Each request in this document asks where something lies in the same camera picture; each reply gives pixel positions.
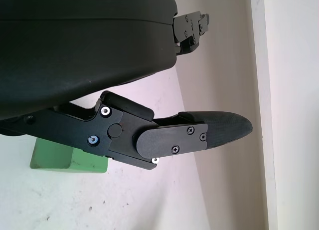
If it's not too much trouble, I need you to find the green wooden cube block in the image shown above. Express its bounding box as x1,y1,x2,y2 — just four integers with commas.
29,136,109,175

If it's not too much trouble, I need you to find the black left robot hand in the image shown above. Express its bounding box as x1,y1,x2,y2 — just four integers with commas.
0,0,254,171

